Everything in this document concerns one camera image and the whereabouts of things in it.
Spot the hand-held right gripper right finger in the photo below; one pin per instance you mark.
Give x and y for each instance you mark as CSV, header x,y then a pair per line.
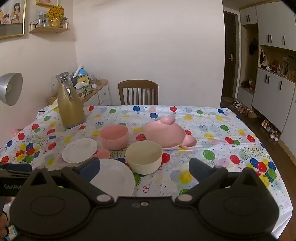
x,y
197,167

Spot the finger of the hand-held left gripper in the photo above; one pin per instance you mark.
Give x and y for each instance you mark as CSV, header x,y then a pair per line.
x,y
16,167

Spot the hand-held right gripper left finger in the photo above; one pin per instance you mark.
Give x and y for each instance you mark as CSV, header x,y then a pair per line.
x,y
90,166

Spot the small pink heart dish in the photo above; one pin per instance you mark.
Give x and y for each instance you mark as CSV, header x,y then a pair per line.
x,y
101,154

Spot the small white plate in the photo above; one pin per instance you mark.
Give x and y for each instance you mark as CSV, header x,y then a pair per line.
x,y
79,150

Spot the large white plate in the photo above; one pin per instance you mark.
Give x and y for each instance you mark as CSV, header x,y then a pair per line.
x,y
118,178

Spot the pink bowl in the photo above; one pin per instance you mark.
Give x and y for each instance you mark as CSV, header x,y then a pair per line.
x,y
114,139

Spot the pink bear-shaped plate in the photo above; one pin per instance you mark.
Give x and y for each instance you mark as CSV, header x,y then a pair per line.
x,y
164,134

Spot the cream bowl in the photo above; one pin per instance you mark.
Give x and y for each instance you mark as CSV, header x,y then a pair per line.
x,y
144,162

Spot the person's left hand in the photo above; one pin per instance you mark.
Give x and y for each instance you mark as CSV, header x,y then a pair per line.
x,y
3,220

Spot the balloon print tablecloth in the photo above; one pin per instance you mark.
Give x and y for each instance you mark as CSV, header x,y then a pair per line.
x,y
208,129

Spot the gold thermos jug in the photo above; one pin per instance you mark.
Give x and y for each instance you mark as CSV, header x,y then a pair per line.
x,y
70,109

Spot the wooden white sideboard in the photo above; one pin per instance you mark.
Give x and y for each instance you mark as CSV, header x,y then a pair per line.
x,y
101,93

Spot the row of shoes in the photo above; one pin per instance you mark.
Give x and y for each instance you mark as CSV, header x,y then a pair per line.
x,y
242,109

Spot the green tissue box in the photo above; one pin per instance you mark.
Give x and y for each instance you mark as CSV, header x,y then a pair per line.
x,y
84,89

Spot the silver desk lamp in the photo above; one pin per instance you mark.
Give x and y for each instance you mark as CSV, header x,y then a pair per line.
x,y
11,89

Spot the yellow box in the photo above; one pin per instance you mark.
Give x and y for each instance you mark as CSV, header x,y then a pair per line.
x,y
79,81

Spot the blue round toy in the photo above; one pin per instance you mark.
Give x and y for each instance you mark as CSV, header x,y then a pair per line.
x,y
82,73

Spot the wooden chair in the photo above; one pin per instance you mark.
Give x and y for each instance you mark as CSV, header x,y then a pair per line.
x,y
138,84

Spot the dark brown door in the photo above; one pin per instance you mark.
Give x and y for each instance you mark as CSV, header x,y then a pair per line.
x,y
230,76

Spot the assorted shelf ornaments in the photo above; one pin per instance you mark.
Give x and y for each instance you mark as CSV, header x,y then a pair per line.
x,y
275,64

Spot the gold framed picture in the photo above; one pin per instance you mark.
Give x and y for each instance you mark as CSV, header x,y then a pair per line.
x,y
11,16

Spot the small photo card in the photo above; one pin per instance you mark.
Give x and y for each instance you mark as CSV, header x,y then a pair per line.
x,y
41,17

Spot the gold flower ornament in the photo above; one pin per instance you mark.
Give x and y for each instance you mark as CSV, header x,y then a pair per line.
x,y
55,15

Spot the white wall cabinet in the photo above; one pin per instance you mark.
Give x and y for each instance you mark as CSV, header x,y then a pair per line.
x,y
272,102

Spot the wooden wall shelf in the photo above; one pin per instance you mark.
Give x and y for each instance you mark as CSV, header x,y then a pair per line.
x,y
49,29

